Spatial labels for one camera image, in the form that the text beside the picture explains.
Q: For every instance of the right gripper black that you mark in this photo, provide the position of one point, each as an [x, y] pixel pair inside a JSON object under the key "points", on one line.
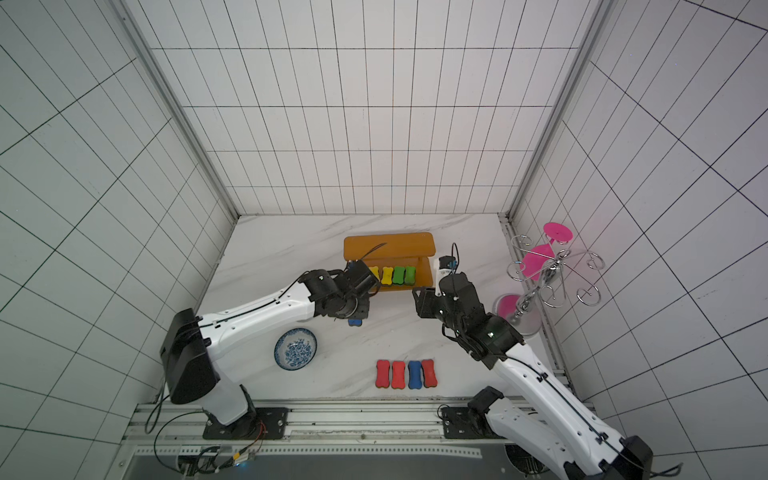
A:
{"points": [[437, 297]]}

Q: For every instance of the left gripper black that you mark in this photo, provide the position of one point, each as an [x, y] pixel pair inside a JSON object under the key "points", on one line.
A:
{"points": [[363, 307]]}

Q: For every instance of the green eraser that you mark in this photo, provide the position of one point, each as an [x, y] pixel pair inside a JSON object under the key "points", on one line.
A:
{"points": [[398, 276], [410, 275]]}

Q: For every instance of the orange wooden two-tier shelf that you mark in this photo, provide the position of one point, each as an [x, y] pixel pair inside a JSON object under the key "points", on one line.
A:
{"points": [[401, 249]]}

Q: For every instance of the red eraser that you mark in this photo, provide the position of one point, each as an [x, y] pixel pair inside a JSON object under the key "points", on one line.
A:
{"points": [[398, 380], [429, 373], [382, 380]]}

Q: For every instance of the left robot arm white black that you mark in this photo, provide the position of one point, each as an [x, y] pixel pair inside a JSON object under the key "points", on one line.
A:
{"points": [[206, 357]]}

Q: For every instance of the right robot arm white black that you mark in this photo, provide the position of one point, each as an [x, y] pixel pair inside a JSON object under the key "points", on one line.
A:
{"points": [[566, 437]]}

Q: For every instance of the blue patterned bowl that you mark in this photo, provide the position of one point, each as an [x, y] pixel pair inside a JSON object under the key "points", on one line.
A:
{"points": [[295, 349]]}

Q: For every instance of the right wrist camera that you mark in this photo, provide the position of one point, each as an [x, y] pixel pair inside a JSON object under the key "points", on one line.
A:
{"points": [[447, 262]]}

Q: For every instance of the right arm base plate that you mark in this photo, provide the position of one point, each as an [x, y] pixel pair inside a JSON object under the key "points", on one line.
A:
{"points": [[463, 423]]}

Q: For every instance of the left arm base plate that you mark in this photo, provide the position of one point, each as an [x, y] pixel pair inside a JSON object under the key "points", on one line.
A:
{"points": [[262, 423]]}

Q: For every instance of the left electronics board with wires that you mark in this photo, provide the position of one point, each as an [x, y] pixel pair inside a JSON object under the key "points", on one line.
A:
{"points": [[212, 460]]}

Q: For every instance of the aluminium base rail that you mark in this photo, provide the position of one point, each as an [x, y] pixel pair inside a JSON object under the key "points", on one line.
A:
{"points": [[378, 426]]}

